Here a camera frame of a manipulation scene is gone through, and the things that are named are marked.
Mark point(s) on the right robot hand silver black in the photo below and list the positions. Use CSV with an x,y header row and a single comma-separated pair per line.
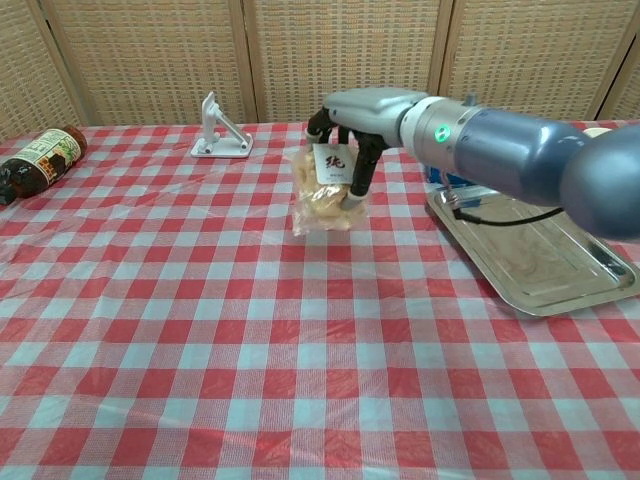
x,y
370,115

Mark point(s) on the clear snack bag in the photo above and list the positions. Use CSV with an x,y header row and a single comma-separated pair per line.
x,y
320,205

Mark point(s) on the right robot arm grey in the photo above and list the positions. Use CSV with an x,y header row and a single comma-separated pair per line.
x,y
525,150

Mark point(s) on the rectangular stainless steel tray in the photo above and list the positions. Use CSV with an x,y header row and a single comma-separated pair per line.
x,y
540,265

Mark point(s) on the blue Oreo cookie box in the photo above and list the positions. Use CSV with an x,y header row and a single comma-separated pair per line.
x,y
436,177

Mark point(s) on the white phone stand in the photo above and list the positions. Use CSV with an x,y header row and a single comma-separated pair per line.
x,y
220,145

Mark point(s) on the woven bamboo folding screen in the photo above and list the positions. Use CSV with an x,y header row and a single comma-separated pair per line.
x,y
150,55

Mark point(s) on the red white checkered tablecloth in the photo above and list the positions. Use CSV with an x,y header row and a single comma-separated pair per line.
x,y
250,325

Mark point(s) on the brown sauce bottle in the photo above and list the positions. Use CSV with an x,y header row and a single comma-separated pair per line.
x,y
42,160

